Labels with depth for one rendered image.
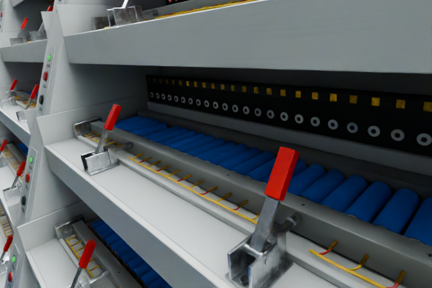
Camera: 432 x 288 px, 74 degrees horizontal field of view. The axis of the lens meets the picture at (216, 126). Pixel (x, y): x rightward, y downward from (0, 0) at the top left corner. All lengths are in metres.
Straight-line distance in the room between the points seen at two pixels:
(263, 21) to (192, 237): 0.17
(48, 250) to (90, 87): 0.30
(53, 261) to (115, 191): 0.26
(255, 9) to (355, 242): 0.17
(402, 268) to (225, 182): 0.15
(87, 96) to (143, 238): 0.36
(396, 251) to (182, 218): 0.16
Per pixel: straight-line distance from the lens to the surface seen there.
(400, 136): 0.31
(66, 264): 0.57
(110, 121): 0.40
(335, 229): 0.23
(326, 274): 0.22
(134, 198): 0.32
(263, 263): 0.20
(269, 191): 0.20
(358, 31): 0.18
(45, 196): 0.61
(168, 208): 0.29
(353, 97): 0.32
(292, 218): 0.23
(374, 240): 0.22
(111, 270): 0.48
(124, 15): 0.41
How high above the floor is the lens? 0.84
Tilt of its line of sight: 2 degrees down
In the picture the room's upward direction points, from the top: 11 degrees clockwise
